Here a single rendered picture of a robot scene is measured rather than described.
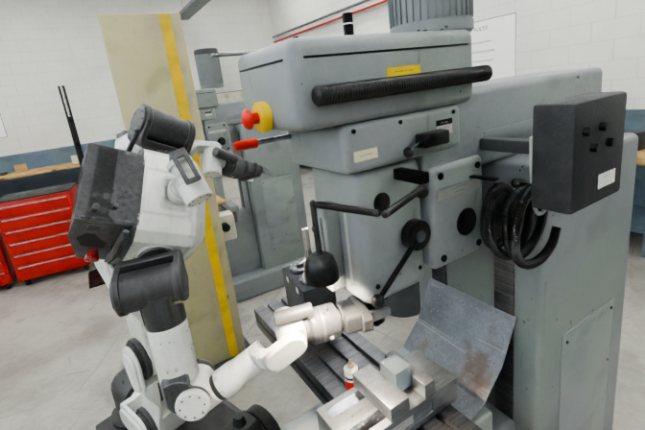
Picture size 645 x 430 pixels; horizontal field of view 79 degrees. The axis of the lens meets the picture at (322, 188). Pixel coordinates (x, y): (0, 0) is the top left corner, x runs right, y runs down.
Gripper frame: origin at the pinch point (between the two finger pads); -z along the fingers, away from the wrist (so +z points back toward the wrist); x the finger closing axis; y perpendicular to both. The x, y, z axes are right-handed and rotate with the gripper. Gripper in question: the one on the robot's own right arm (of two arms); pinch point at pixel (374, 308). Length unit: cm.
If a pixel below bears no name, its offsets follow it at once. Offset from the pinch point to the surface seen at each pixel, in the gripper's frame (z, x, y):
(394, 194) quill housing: -3.4, -9.4, -32.7
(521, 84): -47, 1, -52
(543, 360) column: -43.0, -12.2, 21.9
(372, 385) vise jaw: 5.3, -7.2, 16.2
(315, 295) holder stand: 8.3, 33.1, 11.2
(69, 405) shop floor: 151, 169, 123
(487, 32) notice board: -335, 370, -99
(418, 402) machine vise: -4.0, -12.8, 20.2
